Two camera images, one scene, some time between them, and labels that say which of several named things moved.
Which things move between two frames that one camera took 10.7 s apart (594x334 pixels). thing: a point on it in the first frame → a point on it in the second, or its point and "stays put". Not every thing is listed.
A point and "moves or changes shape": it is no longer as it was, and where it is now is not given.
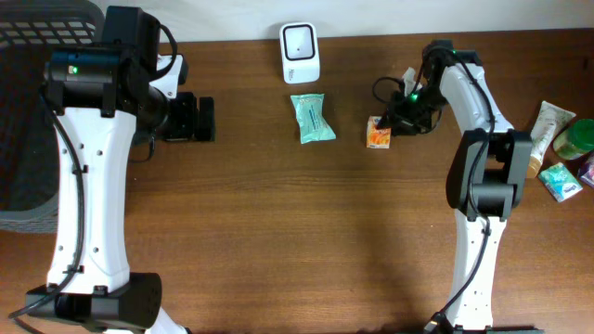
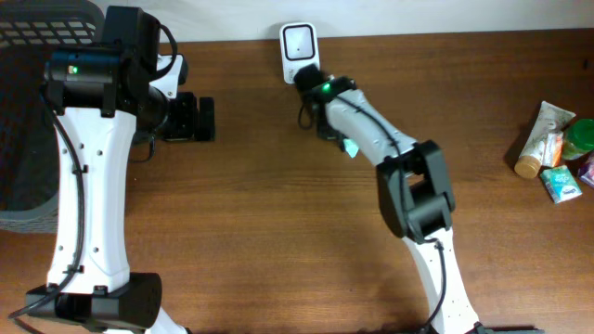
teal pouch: x=312 y=123 moves or changes shape
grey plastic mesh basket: x=30 y=156 stays put
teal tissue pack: x=561 y=183 stays put
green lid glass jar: x=576 y=140 stays put
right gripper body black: x=416 y=112 → x=329 y=133
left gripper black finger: x=206 y=119 stays put
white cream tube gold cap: x=548 y=119 stays put
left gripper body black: x=181 y=120 stays put
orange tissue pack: x=377 y=137 moves or changes shape
